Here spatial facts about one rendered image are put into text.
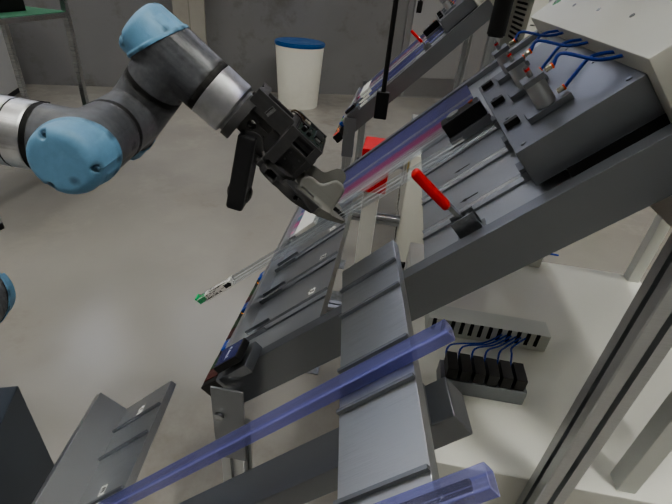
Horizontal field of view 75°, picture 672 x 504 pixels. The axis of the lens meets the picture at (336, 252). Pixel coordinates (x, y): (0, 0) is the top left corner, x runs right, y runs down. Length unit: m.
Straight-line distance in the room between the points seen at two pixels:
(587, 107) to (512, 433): 0.58
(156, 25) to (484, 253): 0.46
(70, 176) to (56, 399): 1.34
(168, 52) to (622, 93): 0.49
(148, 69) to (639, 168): 0.55
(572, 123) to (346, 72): 5.19
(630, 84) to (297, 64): 4.34
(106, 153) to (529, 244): 0.46
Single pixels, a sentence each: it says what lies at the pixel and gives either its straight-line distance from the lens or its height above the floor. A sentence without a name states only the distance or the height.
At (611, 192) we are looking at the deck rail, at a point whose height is 1.12.
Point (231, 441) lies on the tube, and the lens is 0.43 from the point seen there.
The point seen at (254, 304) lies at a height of 0.73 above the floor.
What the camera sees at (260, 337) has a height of 0.75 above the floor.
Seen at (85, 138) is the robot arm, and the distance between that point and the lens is 0.51.
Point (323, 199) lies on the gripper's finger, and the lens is 0.62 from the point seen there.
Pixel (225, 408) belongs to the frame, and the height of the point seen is 0.72.
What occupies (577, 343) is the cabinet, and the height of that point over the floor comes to 0.62.
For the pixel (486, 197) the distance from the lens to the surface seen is 0.62.
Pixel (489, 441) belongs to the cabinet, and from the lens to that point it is 0.87.
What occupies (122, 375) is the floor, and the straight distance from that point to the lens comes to 1.80.
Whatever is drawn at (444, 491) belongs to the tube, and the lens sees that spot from 0.27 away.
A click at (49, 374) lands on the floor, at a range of 1.90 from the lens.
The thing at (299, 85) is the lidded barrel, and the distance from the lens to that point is 4.81.
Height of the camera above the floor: 1.28
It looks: 33 degrees down
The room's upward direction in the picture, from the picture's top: 6 degrees clockwise
